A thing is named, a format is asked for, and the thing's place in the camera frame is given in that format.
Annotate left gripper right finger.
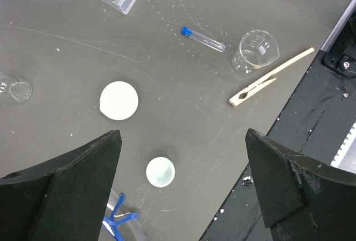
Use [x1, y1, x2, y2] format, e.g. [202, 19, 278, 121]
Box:
[245, 129, 355, 240]

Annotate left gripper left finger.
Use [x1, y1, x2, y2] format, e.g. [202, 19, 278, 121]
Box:
[1, 130, 122, 240]

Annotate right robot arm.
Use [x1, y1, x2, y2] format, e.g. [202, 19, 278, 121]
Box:
[323, 12, 355, 78]

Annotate blue safety glasses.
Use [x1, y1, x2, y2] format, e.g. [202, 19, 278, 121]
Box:
[102, 189, 149, 241]

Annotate small white crucible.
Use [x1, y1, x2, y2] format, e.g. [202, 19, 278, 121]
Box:
[146, 157, 175, 188]

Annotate large white evaporating dish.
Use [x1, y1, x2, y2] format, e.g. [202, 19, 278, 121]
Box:
[99, 81, 139, 121]

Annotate small glass flask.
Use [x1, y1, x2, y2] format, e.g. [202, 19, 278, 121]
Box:
[1, 71, 32, 105]

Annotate wooden test tube clamp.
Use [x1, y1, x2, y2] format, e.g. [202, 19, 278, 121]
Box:
[229, 47, 315, 107]

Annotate glass beaker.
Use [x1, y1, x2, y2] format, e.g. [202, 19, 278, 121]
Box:
[232, 29, 280, 75]

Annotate test tube blue cap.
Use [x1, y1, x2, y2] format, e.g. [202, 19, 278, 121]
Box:
[181, 27, 226, 52]

